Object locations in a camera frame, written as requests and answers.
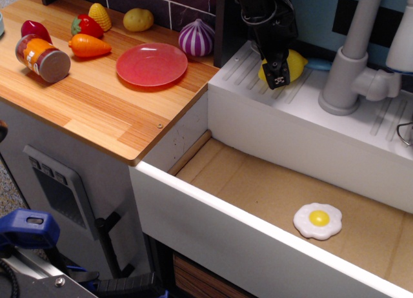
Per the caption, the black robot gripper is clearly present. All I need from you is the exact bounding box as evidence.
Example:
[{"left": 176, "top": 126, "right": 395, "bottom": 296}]
[{"left": 237, "top": 0, "right": 297, "bottom": 90}]

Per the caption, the yellow toy lemon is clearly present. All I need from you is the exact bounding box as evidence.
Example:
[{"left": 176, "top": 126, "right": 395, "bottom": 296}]
[{"left": 257, "top": 48, "right": 309, "bottom": 85}]

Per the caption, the red plastic plate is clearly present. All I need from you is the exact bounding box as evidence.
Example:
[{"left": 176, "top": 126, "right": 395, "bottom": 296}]
[{"left": 116, "top": 43, "right": 188, "bottom": 87}]

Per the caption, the grey blue toy spatula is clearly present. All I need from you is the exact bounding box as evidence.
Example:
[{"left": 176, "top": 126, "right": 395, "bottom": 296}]
[{"left": 305, "top": 57, "right": 333, "bottom": 71}]

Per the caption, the grey toy faucet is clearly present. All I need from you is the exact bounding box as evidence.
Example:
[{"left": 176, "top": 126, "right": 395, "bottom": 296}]
[{"left": 318, "top": 0, "right": 401, "bottom": 115}]

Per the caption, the purple striped toy onion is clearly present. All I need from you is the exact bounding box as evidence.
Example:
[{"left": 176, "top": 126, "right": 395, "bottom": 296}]
[{"left": 179, "top": 19, "right": 215, "bottom": 57}]

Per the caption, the white bottle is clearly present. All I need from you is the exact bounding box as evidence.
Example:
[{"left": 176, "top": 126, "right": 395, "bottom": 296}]
[{"left": 386, "top": 0, "right": 412, "bottom": 74}]

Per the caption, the white toy sink unit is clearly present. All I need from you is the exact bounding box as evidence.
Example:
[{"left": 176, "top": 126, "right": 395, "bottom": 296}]
[{"left": 130, "top": 43, "right": 412, "bottom": 297}]

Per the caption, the metal whisk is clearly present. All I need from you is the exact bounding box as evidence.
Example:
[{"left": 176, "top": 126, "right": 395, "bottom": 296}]
[{"left": 396, "top": 122, "right": 412, "bottom": 146}]

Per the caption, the yellow toy potato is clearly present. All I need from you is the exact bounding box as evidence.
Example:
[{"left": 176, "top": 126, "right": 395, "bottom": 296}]
[{"left": 123, "top": 8, "right": 154, "bottom": 32}]

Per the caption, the toy fried egg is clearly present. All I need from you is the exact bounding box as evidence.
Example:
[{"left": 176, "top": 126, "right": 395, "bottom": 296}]
[{"left": 293, "top": 203, "right": 342, "bottom": 241}]

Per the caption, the wooden toy kitchen counter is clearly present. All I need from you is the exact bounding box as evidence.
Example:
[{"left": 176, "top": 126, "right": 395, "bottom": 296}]
[{"left": 1, "top": 0, "right": 217, "bottom": 166}]

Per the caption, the yellow toy corn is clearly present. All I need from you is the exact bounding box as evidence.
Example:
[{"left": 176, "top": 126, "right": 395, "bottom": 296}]
[{"left": 88, "top": 3, "right": 112, "bottom": 32}]

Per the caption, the orange toy carrot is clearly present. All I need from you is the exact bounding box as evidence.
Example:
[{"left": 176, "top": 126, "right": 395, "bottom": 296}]
[{"left": 68, "top": 34, "right": 112, "bottom": 57}]

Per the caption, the red toy strawberry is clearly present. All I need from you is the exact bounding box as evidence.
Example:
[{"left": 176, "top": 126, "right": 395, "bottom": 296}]
[{"left": 71, "top": 14, "right": 104, "bottom": 38}]

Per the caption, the orange labelled toy can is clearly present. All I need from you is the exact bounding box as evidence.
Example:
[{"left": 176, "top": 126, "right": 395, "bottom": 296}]
[{"left": 15, "top": 34, "right": 71, "bottom": 83}]

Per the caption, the grey toy oven door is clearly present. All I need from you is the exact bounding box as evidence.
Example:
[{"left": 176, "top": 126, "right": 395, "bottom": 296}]
[{"left": 23, "top": 145, "right": 97, "bottom": 241}]

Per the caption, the dark red toy pepper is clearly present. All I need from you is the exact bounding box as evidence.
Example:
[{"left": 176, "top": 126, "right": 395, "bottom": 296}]
[{"left": 21, "top": 20, "right": 52, "bottom": 44}]

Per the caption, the blue clamp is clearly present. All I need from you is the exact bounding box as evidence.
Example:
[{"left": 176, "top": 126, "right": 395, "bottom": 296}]
[{"left": 1, "top": 208, "right": 60, "bottom": 250}]

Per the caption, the black oven door handle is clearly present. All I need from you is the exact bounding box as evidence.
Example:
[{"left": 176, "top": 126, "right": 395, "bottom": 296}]
[{"left": 94, "top": 212, "right": 134, "bottom": 279}]

